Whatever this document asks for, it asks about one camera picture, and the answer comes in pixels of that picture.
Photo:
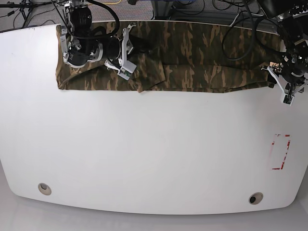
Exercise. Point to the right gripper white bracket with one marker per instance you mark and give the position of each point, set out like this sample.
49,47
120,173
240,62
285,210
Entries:
118,49

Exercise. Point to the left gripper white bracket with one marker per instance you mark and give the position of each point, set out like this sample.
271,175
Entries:
281,81

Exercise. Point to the camouflage T-shirt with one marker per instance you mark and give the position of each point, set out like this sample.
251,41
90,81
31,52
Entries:
186,56

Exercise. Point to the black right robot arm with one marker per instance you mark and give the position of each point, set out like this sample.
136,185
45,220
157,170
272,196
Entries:
81,44

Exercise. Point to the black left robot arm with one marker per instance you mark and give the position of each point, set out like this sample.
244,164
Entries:
292,27

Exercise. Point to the red tape rectangle marking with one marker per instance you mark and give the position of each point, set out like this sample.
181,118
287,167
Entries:
279,150

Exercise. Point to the black tripod stand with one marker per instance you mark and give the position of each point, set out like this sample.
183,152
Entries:
25,8

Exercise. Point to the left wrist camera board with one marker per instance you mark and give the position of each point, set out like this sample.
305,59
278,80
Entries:
287,99

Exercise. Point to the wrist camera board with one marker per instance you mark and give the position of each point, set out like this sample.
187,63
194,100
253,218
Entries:
125,74
287,99

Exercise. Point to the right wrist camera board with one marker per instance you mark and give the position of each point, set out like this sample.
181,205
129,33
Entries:
125,74

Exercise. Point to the aluminium frame cart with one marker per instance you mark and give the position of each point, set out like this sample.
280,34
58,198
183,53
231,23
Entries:
225,12

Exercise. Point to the right table cable grommet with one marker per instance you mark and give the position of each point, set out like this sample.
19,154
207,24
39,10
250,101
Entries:
256,198

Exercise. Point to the table cable grommet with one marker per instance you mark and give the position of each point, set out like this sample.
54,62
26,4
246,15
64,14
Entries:
256,198
44,189

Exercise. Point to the left table cable grommet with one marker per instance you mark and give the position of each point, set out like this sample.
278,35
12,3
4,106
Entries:
44,189

